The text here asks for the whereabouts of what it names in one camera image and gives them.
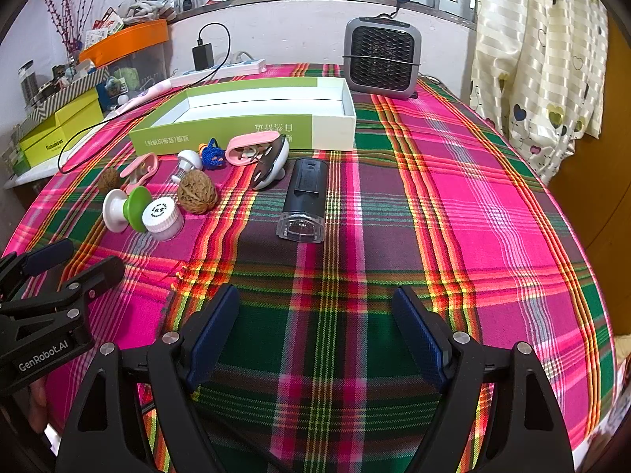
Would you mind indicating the cream heart print curtain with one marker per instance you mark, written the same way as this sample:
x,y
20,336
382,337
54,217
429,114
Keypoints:
x,y
537,59

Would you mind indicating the white power strip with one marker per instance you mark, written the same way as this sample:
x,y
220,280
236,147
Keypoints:
x,y
241,66

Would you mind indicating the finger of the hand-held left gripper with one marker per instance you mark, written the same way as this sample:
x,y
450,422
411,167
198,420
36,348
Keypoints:
x,y
98,273
44,255

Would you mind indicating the small pink plastic clip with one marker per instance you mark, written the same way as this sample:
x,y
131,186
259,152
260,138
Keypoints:
x,y
148,163

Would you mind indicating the pile of printed packets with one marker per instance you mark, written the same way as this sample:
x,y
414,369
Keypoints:
x,y
106,24

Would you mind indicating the large pink plastic clip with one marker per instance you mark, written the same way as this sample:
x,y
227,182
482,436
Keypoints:
x,y
236,145

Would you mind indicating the pink green plaid tablecloth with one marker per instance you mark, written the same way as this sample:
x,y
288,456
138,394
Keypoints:
x,y
443,207

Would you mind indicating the small white jar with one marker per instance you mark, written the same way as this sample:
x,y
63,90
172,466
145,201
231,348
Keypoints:
x,y
160,216

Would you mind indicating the grey striped box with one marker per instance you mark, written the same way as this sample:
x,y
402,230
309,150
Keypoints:
x,y
64,93

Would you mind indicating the clear bin with orange lid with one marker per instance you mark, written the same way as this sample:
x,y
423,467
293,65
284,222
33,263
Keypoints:
x,y
123,39

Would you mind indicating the yellow-green cardboard box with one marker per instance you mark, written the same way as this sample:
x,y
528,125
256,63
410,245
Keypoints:
x,y
59,130

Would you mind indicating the black charger adapter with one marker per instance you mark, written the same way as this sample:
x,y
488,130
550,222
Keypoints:
x,y
203,56

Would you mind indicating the dark glass jar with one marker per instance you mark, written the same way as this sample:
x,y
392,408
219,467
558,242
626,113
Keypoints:
x,y
28,81

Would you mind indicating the white green spool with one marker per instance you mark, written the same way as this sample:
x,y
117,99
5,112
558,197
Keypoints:
x,y
133,209

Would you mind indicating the small brown walnut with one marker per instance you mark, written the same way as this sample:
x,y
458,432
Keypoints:
x,y
109,181

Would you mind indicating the white mushroom-shaped gadget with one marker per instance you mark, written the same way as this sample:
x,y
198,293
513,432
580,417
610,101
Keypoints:
x,y
190,158

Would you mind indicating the large brown walnut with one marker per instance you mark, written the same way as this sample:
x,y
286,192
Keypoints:
x,y
197,194

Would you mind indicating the pink blossom branches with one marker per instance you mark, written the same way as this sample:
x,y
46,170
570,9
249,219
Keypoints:
x,y
63,19

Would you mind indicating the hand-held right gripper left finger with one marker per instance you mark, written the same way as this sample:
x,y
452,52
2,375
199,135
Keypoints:
x,y
212,335

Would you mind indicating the white side table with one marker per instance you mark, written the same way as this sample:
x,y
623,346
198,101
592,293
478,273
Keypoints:
x,y
29,177

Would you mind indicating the green white cardboard box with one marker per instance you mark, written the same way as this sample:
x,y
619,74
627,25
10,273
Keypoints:
x,y
197,133

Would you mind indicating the grey space heater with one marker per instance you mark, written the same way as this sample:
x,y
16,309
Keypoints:
x,y
384,49

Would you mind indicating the black device with clear cap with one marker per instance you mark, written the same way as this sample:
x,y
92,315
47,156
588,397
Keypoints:
x,y
305,192

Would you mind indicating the black white handheld massager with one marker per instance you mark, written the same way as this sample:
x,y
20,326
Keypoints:
x,y
268,162

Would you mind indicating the pink patterned white stick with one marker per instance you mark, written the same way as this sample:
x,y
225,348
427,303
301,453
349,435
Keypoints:
x,y
148,92

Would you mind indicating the person's left hand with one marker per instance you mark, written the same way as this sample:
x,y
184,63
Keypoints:
x,y
37,399

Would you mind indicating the pile of white gloves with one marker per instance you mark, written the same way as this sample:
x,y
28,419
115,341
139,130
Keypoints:
x,y
145,5

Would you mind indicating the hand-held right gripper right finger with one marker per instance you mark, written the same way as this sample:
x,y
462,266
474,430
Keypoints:
x,y
419,335

